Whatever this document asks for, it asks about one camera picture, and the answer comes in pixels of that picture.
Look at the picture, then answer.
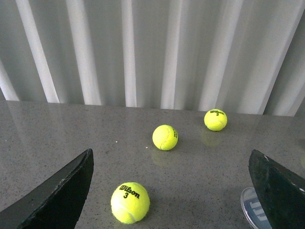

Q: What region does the white pleated curtain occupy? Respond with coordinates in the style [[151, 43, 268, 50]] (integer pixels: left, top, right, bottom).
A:
[[0, 0, 305, 117]]

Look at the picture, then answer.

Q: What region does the yellow Wilson 3 tennis ball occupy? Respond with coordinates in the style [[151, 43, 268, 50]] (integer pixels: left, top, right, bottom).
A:
[[204, 109, 228, 131]]

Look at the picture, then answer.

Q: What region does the near yellow Wilson tennis ball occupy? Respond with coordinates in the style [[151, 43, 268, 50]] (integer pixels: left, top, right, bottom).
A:
[[111, 182, 150, 224]]

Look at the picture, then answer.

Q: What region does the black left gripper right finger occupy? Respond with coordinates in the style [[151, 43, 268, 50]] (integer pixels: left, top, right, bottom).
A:
[[248, 150, 305, 229]]

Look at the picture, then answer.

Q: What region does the yellow Head Team tennis ball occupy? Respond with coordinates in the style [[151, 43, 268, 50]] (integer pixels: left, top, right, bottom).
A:
[[152, 125, 178, 151]]

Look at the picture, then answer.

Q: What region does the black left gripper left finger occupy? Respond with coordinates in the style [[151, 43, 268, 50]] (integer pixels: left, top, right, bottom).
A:
[[0, 149, 94, 229]]

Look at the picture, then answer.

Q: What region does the clear Wilson tennis ball can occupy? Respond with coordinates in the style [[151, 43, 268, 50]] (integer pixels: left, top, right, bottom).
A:
[[241, 187, 272, 229]]

